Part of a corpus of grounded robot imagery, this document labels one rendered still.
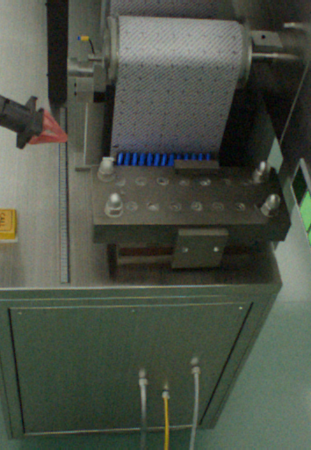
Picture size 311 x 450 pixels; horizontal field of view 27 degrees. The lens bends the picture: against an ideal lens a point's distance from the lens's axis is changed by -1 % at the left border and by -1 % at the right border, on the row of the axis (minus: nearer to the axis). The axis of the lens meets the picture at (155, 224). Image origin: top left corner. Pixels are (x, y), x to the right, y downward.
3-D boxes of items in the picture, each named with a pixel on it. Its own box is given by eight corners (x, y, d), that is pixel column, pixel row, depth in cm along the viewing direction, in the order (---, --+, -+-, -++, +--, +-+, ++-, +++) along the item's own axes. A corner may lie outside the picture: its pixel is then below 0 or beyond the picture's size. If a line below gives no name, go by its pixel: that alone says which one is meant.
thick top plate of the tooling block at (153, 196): (90, 185, 138) (90, 164, 133) (268, 185, 144) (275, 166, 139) (92, 243, 128) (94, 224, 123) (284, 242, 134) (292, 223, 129)
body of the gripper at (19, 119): (24, 152, 127) (-11, 138, 123) (25, 118, 133) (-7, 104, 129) (39, 131, 123) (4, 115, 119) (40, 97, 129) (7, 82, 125)
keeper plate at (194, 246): (170, 260, 135) (177, 227, 126) (216, 259, 136) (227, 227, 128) (171, 270, 133) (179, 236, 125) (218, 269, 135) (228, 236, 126)
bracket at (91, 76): (72, 156, 153) (75, 48, 129) (98, 156, 154) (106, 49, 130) (72, 170, 150) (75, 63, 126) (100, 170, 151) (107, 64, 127)
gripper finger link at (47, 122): (59, 157, 133) (18, 141, 128) (58, 134, 137) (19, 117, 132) (75, 136, 129) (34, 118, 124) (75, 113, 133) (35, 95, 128)
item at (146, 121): (110, 156, 138) (116, 88, 124) (216, 157, 141) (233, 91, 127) (110, 157, 137) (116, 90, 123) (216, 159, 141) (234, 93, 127)
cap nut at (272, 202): (259, 203, 132) (264, 188, 128) (276, 203, 132) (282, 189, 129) (263, 217, 129) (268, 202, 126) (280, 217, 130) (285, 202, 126)
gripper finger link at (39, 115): (59, 165, 131) (18, 148, 126) (58, 141, 136) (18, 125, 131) (75, 145, 127) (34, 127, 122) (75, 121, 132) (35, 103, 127)
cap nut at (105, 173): (97, 169, 133) (97, 153, 129) (114, 169, 133) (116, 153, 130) (97, 182, 130) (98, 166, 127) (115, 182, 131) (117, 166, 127)
